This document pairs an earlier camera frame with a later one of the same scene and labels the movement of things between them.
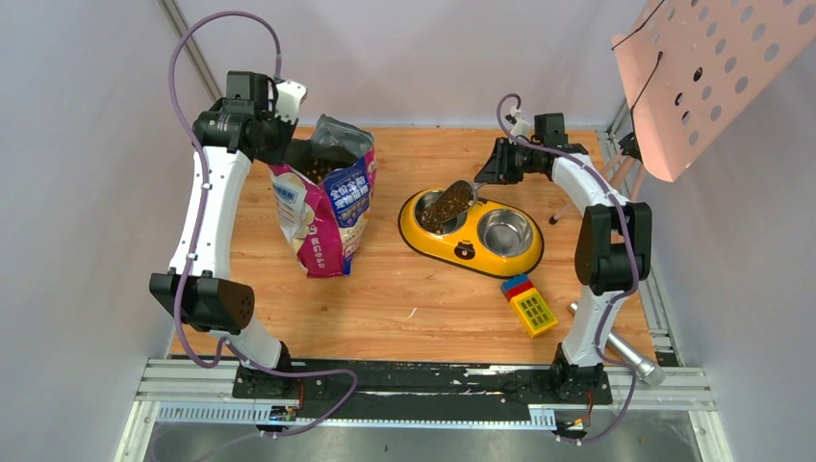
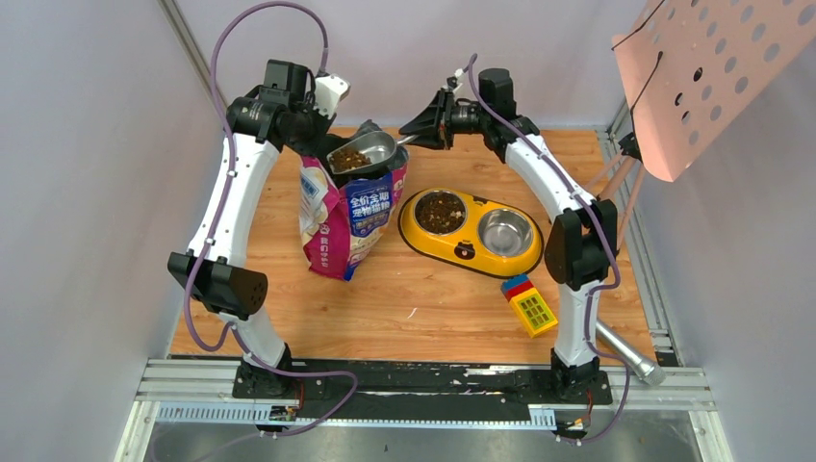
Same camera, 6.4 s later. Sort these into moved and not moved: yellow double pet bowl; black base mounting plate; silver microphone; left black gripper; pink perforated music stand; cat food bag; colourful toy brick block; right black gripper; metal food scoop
Moved: right black gripper; left black gripper; metal food scoop; cat food bag
Not moved: yellow double pet bowl; black base mounting plate; colourful toy brick block; pink perforated music stand; silver microphone
